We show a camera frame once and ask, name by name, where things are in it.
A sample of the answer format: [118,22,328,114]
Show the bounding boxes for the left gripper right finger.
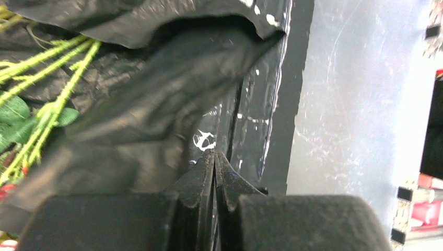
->
[214,152,390,251]

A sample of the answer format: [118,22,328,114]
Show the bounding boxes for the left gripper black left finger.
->
[16,151,214,251]

